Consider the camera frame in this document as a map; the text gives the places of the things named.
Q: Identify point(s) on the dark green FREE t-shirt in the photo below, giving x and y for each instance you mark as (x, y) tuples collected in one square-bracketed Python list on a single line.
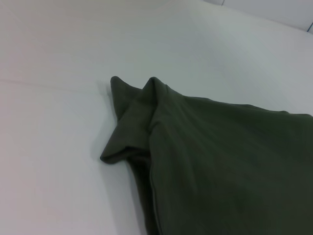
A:
[(220, 159)]

